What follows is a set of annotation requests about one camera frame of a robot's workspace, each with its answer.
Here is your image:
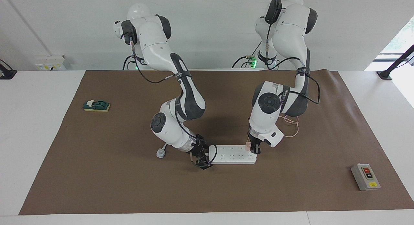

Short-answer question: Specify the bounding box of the pink charging cable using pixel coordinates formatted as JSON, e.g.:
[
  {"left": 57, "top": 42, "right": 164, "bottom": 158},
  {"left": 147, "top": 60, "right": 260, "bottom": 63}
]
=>
[{"left": 279, "top": 114, "right": 300, "bottom": 138}]

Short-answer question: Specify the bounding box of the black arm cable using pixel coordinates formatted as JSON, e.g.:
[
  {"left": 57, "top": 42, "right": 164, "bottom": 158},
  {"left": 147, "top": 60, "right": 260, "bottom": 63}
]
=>
[
  {"left": 264, "top": 7, "right": 321, "bottom": 105},
  {"left": 121, "top": 33, "right": 196, "bottom": 148}
]

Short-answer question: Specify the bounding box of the white wall socket box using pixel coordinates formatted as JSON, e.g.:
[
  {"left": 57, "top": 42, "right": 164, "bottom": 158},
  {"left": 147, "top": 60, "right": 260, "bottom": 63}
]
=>
[{"left": 35, "top": 55, "right": 67, "bottom": 71}]

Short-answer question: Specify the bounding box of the grey on-off switch box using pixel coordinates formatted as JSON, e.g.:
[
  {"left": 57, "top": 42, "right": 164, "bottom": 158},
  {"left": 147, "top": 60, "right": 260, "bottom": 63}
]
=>
[{"left": 351, "top": 163, "right": 381, "bottom": 191}]

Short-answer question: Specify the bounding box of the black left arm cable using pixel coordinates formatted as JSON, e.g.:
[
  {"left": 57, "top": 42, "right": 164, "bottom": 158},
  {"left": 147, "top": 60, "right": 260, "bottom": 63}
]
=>
[{"left": 264, "top": 7, "right": 321, "bottom": 105}]

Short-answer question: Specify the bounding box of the black base cable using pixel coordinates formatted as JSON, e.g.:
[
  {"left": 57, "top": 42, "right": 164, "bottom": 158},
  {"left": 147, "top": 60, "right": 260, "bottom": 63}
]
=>
[
  {"left": 123, "top": 55, "right": 143, "bottom": 70},
  {"left": 231, "top": 41, "right": 263, "bottom": 70}
]

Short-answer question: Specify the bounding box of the black clamp mount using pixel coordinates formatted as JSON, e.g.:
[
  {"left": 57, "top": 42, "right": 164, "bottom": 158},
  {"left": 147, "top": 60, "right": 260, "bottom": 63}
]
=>
[
  {"left": 0, "top": 59, "right": 17, "bottom": 80},
  {"left": 376, "top": 44, "right": 414, "bottom": 80}
]

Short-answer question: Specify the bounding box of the green connector block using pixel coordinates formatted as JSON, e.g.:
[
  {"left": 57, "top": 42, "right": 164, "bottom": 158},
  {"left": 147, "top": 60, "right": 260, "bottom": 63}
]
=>
[{"left": 83, "top": 100, "right": 111, "bottom": 113}]

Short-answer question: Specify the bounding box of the white power strip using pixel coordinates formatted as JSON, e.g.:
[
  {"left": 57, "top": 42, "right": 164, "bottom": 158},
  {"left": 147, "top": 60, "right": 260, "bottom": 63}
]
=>
[{"left": 209, "top": 145, "right": 257, "bottom": 165}]

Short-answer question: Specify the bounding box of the brown table mat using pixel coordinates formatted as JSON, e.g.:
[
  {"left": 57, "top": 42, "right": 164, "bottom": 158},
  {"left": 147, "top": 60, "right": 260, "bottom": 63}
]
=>
[{"left": 19, "top": 70, "right": 414, "bottom": 215}]

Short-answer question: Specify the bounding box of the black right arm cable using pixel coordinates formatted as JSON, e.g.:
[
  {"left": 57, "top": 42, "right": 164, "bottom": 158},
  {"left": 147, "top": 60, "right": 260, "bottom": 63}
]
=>
[{"left": 121, "top": 33, "right": 196, "bottom": 148}]

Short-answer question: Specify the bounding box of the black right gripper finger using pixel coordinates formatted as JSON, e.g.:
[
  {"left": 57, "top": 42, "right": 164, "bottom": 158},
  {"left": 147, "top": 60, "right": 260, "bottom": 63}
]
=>
[
  {"left": 191, "top": 153, "right": 208, "bottom": 171},
  {"left": 202, "top": 152, "right": 214, "bottom": 168}
]

